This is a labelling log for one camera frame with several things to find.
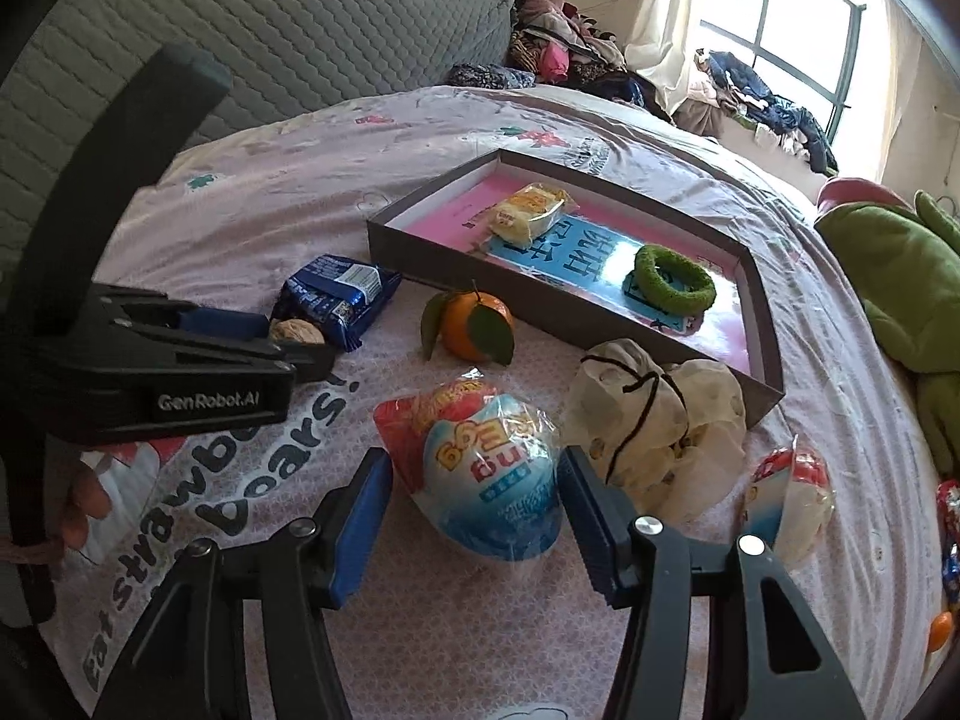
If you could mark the pink pillow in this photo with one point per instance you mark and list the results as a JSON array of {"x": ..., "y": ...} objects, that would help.
[{"x": 843, "y": 190}]

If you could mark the blue snack packet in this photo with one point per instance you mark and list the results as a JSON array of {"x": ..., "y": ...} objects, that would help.
[{"x": 341, "y": 297}]

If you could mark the small red white toy egg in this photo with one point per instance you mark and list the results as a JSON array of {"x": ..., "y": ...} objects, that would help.
[{"x": 789, "y": 501}]

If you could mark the grey quilted headboard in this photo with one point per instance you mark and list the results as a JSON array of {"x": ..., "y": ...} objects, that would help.
[{"x": 285, "y": 57}]

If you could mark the window with dark frame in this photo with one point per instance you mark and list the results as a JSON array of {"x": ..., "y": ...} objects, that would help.
[{"x": 805, "y": 50}]

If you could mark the red foil snack bag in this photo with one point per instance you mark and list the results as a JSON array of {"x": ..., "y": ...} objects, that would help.
[{"x": 948, "y": 506}]

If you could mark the cream drawstring pouch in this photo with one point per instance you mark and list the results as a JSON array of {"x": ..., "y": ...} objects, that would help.
[{"x": 672, "y": 438}]

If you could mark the brown walnut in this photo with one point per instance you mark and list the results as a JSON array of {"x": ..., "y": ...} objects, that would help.
[{"x": 296, "y": 331}]

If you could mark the blue foil snack bag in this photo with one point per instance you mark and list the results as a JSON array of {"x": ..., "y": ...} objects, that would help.
[{"x": 951, "y": 575}]

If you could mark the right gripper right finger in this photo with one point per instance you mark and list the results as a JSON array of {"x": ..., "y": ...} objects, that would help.
[{"x": 638, "y": 564}]

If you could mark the pink and blue book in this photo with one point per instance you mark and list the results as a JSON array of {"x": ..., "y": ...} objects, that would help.
[{"x": 592, "y": 252}]

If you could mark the left hand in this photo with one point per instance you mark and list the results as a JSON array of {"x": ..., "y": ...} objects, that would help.
[{"x": 77, "y": 497}]

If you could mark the clothes pile on windowsill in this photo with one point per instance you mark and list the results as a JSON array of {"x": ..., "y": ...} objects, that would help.
[{"x": 749, "y": 99}]

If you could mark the small orange at edge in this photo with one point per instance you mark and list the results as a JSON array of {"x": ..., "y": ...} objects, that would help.
[{"x": 940, "y": 631}]

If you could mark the cream curtain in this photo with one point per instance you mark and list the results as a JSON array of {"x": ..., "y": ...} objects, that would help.
[{"x": 656, "y": 48}]

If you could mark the green quilted blanket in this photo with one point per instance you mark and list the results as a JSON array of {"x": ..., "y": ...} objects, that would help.
[{"x": 903, "y": 265}]

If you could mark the orange tangerine with leaves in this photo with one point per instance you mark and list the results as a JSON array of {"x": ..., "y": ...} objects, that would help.
[{"x": 472, "y": 326}]

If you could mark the yellow cake packet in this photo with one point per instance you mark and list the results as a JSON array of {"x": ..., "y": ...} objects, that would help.
[{"x": 528, "y": 213}]

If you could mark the clothes pile beside headboard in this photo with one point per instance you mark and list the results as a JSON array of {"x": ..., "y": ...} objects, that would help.
[{"x": 553, "y": 43}]

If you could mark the large blue toy egg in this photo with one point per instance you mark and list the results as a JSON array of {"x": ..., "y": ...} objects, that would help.
[{"x": 480, "y": 464}]

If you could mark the pink printed bedsheet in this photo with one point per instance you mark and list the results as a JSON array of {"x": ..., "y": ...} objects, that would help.
[{"x": 435, "y": 632}]

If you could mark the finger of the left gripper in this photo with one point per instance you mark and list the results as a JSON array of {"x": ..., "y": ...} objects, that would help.
[{"x": 222, "y": 323}]

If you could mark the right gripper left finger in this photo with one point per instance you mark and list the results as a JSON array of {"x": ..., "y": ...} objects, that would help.
[{"x": 308, "y": 568}]

